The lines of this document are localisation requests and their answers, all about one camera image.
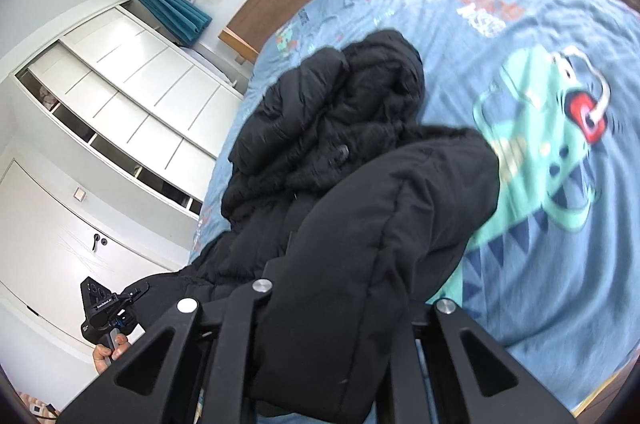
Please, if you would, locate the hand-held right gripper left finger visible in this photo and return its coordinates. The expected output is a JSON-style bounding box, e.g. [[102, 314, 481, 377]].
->
[[57, 279, 274, 424]]

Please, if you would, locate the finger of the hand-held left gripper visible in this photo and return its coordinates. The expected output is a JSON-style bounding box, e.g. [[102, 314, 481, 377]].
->
[[121, 282, 151, 306]]

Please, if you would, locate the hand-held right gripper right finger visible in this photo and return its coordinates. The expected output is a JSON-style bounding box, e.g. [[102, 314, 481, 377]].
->
[[375, 299, 576, 424]]

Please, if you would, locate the black down coat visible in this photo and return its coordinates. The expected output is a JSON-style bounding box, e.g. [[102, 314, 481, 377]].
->
[[142, 29, 502, 424]]

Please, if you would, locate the person's left hand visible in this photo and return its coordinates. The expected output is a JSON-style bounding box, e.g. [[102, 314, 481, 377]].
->
[[92, 333, 133, 376]]

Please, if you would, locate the white door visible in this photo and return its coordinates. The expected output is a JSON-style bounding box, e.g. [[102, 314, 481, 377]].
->
[[0, 157, 203, 355]]

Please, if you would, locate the blue printed bed sheet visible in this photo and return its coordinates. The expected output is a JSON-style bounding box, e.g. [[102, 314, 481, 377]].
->
[[187, 0, 640, 410]]

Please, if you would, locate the white wardrobe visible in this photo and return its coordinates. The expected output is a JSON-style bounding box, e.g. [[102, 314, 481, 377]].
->
[[15, 2, 246, 220]]

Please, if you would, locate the teal curtain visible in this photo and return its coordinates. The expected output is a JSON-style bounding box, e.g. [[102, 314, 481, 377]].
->
[[128, 0, 213, 48]]

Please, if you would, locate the white charger with cable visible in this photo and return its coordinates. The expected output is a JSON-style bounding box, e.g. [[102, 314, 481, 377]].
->
[[20, 391, 63, 423]]

